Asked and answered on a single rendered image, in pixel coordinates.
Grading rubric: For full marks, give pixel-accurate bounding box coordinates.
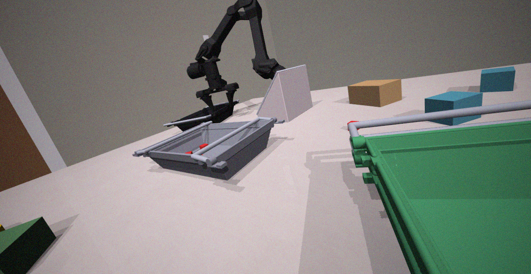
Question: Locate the teal block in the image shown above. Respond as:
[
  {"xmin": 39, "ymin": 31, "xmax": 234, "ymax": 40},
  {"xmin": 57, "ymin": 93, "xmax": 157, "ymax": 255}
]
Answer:
[
  {"xmin": 480, "ymin": 67, "xmax": 516, "ymax": 93},
  {"xmin": 425, "ymin": 91, "xmax": 483, "ymax": 126}
]

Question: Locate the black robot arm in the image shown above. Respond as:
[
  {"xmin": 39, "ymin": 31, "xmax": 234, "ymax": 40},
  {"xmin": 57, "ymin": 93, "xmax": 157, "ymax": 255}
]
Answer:
[{"xmin": 187, "ymin": 0, "xmax": 286, "ymax": 80}]

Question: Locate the brown box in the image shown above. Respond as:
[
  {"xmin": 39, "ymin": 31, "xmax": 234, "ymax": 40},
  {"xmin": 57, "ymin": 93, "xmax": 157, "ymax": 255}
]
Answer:
[{"xmin": 347, "ymin": 79, "xmax": 402, "ymax": 107}]

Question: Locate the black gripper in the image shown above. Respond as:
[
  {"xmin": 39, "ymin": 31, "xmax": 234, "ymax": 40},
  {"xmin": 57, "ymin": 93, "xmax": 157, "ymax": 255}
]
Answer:
[{"xmin": 196, "ymin": 73, "xmax": 239, "ymax": 111}]

